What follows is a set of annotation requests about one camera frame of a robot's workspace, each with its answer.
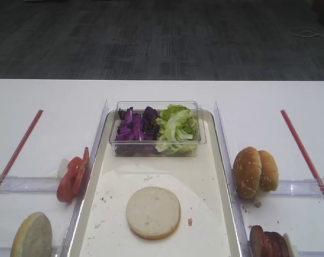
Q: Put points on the bun half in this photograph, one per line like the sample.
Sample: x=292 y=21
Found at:
x=34 y=237
x=153 y=212

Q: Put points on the green lettuce leaves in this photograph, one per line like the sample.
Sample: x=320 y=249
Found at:
x=177 y=123

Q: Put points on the rear tomato slice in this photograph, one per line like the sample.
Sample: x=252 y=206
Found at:
x=85 y=158

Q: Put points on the tomato slice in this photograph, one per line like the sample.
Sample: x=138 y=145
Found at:
x=64 y=191
x=79 y=173
x=85 y=158

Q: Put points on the middle tomato slice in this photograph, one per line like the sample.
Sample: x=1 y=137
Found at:
x=79 y=173

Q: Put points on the white tomato stopper block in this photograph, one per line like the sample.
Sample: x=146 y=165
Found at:
x=62 y=169

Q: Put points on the front tomato slice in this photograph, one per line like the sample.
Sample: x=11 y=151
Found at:
x=64 y=191

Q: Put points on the front meat patty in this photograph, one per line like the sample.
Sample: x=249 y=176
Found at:
x=258 y=242

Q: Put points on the meat patty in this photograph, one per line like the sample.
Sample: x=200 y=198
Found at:
x=258 y=242
x=277 y=244

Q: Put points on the rear meat patty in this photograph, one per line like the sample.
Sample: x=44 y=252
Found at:
x=277 y=244

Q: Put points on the clear plastic salad container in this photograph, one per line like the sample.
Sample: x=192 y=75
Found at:
x=147 y=148

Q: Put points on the shredded purple cabbage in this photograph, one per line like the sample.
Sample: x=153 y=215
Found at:
x=138 y=127

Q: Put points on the metal baking tray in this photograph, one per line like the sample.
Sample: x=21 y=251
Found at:
x=206 y=224

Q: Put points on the front sesame bun top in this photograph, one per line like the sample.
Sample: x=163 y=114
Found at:
x=247 y=171

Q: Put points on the sesame bun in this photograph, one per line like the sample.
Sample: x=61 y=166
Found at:
x=247 y=171
x=269 y=172

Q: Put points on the rear sesame bun top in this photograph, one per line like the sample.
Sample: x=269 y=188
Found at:
x=269 y=172

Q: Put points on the left red strip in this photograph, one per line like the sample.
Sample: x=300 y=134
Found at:
x=18 y=149

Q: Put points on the red strip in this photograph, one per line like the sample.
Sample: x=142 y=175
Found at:
x=18 y=149
x=303 y=151

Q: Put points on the right clear long divider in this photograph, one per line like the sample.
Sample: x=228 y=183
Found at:
x=235 y=202

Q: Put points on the right red strip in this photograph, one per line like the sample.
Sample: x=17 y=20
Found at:
x=303 y=151

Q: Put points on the white patty stopper block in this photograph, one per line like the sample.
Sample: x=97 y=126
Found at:
x=293 y=252

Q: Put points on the upper right clear rail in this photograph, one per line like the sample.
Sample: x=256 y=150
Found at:
x=300 y=188

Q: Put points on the clear rail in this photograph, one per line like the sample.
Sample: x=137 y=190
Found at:
x=300 y=188
x=15 y=184

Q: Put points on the upper left clear rail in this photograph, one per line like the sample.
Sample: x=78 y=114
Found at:
x=15 y=184

